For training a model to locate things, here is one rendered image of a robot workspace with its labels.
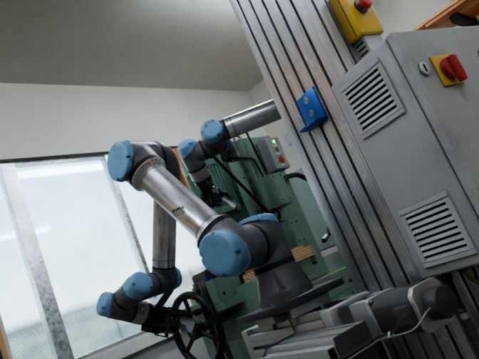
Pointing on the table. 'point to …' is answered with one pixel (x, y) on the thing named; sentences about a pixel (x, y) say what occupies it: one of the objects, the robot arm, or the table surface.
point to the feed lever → (249, 191)
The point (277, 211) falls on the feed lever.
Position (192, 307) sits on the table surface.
